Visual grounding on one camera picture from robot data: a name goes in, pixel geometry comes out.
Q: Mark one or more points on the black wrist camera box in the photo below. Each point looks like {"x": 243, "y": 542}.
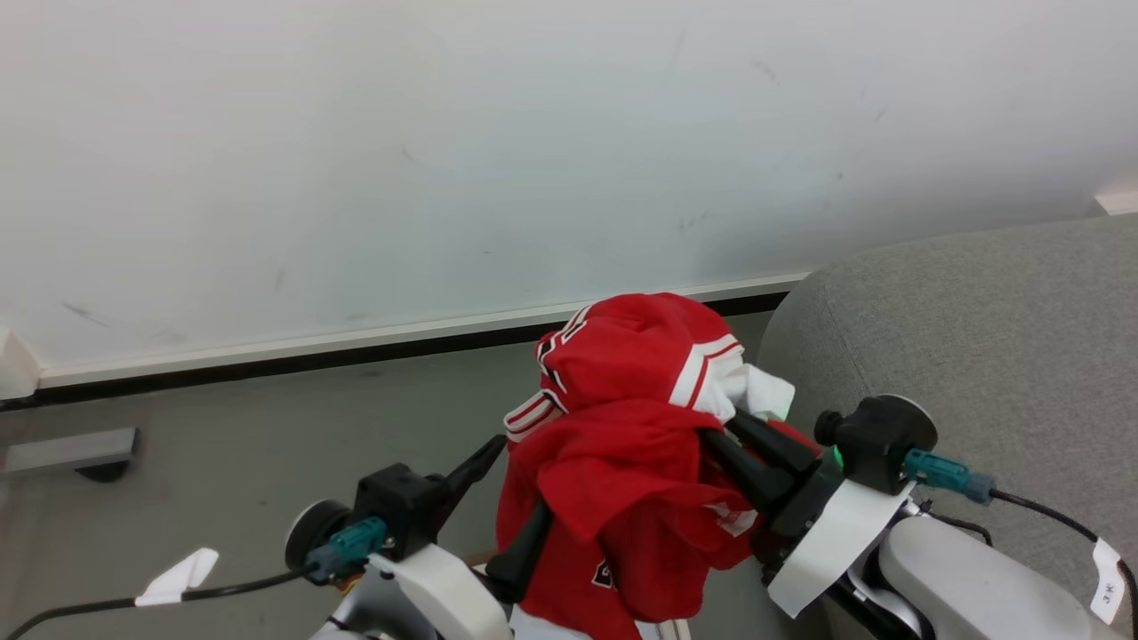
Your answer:
{"x": 876, "y": 440}
{"x": 391, "y": 511}

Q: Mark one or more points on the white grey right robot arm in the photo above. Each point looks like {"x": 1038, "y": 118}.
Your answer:
{"x": 969, "y": 582}

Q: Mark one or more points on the white wall skirting strip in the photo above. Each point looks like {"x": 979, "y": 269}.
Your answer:
{"x": 400, "y": 331}

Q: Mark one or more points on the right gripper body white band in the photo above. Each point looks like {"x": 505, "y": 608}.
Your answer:
{"x": 822, "y": 538}

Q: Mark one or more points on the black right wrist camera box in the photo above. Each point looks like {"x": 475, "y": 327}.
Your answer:
{"x": 876, "y": 440}

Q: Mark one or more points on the grey flat floor plate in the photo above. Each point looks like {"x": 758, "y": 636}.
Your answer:
{"x": 71, "y": 452}

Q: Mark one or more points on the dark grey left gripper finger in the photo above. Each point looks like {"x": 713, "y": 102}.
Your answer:
{"x": 476, "y": 467}
{"x": 526, "y": 551}

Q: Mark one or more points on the red and white sports jersey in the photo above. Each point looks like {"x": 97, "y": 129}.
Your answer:
{"x": 622, "y": 462}

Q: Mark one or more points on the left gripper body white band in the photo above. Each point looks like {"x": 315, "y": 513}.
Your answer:
{"x": 449, "y": 591}

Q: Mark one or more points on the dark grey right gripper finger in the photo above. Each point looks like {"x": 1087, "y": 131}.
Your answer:
{"x": 773, "y": 440}
{"x": 747, "y": 471}

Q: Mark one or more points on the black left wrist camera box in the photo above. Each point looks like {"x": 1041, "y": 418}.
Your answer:
{"x": 391, "y": 511}

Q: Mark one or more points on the grey fabric sofa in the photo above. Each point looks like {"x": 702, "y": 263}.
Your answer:
{"x": 996, "y": 356}

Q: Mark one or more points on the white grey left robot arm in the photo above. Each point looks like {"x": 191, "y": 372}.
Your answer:
{"x": 364, "y": 613}

